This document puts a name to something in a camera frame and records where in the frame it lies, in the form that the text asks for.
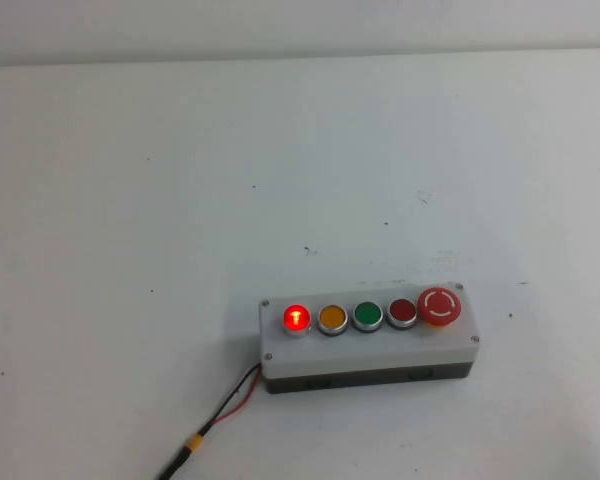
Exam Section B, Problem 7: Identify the red wire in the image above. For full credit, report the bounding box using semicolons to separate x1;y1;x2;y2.
212;369;264;425

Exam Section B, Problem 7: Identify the red emergency stop mushroom button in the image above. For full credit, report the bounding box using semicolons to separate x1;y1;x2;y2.
417;286;462;329

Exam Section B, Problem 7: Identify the dark red push button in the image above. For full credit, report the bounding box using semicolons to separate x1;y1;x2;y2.
385;297;420;331

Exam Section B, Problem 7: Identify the red light push button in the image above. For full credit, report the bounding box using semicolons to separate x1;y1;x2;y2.
282;303;313;338

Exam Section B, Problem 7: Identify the black wire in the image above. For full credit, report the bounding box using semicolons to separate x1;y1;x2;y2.
200;363;263;436

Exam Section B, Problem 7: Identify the green push button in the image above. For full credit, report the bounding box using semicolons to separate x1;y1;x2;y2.
350;299;384;333

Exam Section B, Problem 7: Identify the yellow push button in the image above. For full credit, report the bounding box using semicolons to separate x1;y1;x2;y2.
315;303;349;337

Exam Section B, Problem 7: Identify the grey button control box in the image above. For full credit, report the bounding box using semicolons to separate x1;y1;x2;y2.
258;282;481;396

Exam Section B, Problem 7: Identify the black sheathed cable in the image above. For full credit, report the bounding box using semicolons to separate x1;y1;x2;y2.
152;443;192;480

